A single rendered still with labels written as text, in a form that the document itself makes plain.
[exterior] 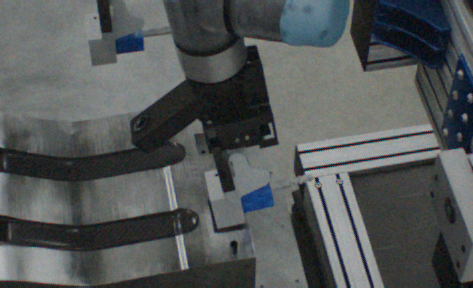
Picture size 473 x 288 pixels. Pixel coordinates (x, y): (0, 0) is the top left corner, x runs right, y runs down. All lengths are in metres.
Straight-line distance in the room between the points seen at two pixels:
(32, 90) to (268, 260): 0.46
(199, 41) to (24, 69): 0.59
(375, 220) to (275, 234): 0.75
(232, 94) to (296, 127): 1.38
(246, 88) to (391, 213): 1.05
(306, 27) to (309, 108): 1.58
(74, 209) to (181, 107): 0.26
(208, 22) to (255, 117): 0.16
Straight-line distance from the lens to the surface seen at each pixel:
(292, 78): 2.68
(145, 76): 1.63
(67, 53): 1.67
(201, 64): 1.14
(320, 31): 1.05
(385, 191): 2.23
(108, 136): 1.45
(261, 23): 1.06
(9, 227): 1.35
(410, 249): 2.16
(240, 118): 1.21
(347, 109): 2.63
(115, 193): 1.40
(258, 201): 1.33
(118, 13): 1.43
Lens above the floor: 2.03
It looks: 53 degrees down
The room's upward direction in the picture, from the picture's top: 1 degrees clockwise
